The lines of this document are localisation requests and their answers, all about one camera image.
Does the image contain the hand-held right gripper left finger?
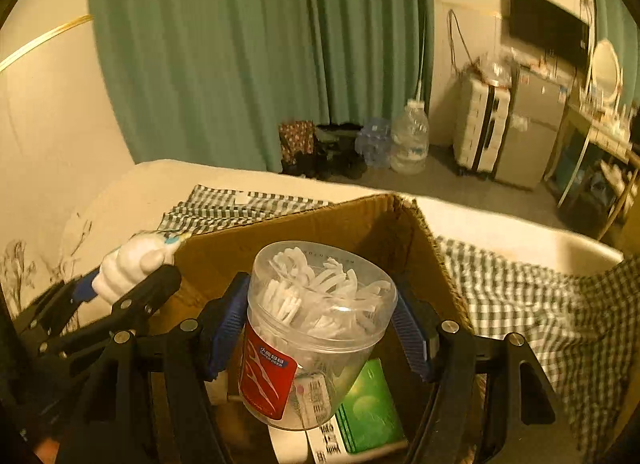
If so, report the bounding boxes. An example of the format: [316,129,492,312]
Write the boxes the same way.
[55,271,251,464]

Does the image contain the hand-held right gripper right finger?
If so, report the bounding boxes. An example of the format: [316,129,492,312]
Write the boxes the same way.
[395,283,558,464]

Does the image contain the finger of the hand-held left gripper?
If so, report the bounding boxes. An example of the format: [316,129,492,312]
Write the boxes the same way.
[30,266,103,329]
[37,264,182,360]

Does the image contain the white figurine with blue star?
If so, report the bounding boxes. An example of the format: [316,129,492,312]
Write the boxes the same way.
[92,231,192,305]

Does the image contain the green and white medicine box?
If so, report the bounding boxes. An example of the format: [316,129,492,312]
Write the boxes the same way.
[307,358,408,460]

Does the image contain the clear floss pick jar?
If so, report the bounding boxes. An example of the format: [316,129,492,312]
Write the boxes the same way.
[237,240,399,432]

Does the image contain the brown cardboard box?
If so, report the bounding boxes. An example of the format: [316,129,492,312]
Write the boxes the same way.
[150,193,476,464]

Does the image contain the checkered blanket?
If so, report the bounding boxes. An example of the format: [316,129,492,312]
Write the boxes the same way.
[160,185,640,455]

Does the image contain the floral fabric bag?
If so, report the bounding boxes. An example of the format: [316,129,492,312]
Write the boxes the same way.
[278,121,316,177]

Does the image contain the large clear water bottle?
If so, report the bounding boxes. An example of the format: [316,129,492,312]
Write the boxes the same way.
[390,98,431,175]

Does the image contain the dark cloth pile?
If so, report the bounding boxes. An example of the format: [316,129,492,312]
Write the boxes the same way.
[295,124,371,179]

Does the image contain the crushed clear plastic bottles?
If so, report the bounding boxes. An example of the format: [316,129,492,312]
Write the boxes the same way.
[355,116,396,169]

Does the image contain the white suitcase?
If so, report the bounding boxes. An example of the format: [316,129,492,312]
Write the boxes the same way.
[452,72,513,179]

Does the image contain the grey mini fridge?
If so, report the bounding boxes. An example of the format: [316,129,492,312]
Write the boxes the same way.
[492,64,573,192]

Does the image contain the wide green curtain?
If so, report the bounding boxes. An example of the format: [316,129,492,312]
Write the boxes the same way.
[87,0,435,175]

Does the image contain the white dressing table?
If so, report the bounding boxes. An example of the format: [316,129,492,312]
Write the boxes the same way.
[545,94,640,239]

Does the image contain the clear plastic bag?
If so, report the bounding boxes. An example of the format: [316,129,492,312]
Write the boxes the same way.
[472,51,516,87]

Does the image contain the white oval mirror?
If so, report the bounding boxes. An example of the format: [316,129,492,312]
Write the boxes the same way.
[590,38,623,104]

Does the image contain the narrow green curtain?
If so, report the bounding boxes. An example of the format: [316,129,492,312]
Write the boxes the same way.
[587,0,636,69]

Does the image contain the black wall television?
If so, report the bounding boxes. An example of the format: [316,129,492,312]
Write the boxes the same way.
[509,0,591,72]

